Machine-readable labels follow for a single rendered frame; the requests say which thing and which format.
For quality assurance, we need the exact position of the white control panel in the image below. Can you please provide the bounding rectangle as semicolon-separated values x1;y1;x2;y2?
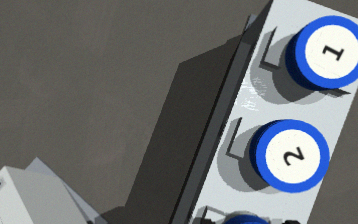
0;156;111;224

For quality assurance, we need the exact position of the blue screw cap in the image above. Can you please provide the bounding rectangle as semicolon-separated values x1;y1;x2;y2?
249;119;330;193
224;215;269;224
285;15;358;91

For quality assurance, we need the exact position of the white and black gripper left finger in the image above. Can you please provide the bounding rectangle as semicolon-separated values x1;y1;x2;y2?
201;219;216;224

